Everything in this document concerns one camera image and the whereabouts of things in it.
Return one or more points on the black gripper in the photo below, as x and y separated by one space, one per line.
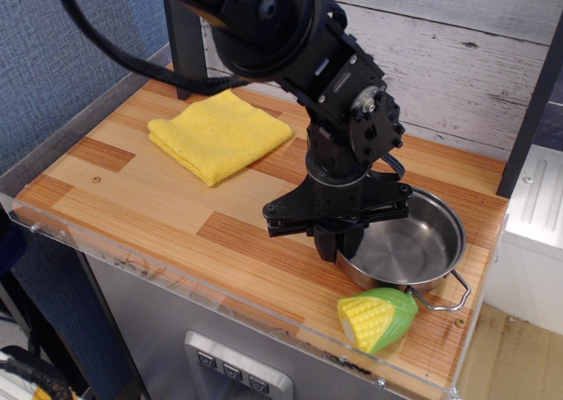
322 210

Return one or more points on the stainless steel pot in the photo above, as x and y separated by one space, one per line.
413 254

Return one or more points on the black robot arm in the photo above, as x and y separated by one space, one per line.
302 45

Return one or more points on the folded yellow towel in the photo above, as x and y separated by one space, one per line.
219 136

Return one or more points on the toy corn cob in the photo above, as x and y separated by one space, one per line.
376 318

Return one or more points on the silver button control panel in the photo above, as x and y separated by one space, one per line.
237 367

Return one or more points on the white side cabinet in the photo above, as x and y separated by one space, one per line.
525 279

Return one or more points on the stainless steel cabinet front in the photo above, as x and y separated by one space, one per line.
153 316

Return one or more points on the clear acrylic edge guard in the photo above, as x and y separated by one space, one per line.
194 280

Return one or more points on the yellow object bottom left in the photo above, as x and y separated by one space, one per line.
53 393

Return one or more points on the black left upright post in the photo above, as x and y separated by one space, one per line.
185 39

